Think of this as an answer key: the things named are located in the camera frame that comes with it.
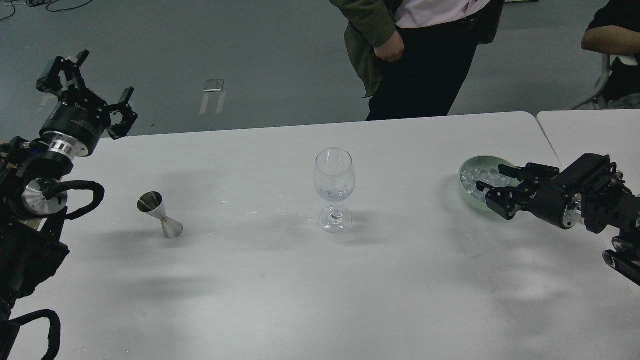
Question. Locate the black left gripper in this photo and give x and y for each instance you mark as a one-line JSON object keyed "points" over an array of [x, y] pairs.
{"points": [[76, 125]]}

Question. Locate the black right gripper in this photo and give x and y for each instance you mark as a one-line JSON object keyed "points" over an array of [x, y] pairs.
{"points": [[554, 203]]}

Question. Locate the steel cocktail jigger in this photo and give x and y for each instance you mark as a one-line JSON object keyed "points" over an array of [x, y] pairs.
{"points": [[152, 204]]}

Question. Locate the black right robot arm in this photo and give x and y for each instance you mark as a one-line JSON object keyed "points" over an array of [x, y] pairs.
{"points": [[590, 191]]}

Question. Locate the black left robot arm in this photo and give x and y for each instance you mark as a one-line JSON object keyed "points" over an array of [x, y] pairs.
{"points": [[36, 202]]}

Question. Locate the green bowl of ice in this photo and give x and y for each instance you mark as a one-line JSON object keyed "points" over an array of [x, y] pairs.
{"points": [[484, 169]]}

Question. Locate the clear wine glass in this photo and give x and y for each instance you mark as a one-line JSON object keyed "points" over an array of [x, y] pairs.
{"points": [[334, 181]]}

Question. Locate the standing person's right hand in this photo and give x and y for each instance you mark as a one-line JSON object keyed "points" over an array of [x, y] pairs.
{"points": [[391, 51]]}

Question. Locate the beige checkered cushion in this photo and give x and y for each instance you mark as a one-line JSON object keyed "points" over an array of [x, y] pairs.
{"points": [[4, 155]]}

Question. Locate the standing person in green jacket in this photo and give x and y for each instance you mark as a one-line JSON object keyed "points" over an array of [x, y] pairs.
{"points": [[441, 38]]}

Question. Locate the seated person in black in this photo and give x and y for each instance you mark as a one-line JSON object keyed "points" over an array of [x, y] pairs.
{"points": [[615, 31]]}

